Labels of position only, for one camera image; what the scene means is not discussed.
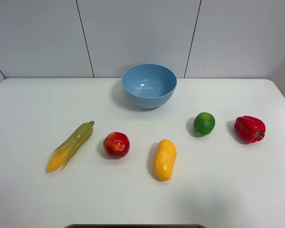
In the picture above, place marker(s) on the red bell pepper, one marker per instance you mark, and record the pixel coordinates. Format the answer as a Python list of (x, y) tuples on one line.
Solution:
[(250, 129)]

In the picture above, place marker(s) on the blue plastic bowl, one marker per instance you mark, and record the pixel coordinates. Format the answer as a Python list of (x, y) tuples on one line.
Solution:
[(149, 85)]

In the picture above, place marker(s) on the green lime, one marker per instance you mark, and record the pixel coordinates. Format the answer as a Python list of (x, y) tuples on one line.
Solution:
[(204, 124)]

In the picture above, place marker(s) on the corn cob with husk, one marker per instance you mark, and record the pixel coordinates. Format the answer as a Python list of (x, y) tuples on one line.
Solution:
[(61, 156)]

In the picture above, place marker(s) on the yellow mango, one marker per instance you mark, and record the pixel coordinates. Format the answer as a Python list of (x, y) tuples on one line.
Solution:
[(164, 160)]

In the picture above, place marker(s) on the red apple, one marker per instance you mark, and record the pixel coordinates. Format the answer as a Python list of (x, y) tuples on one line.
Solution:
[(116, 145)]

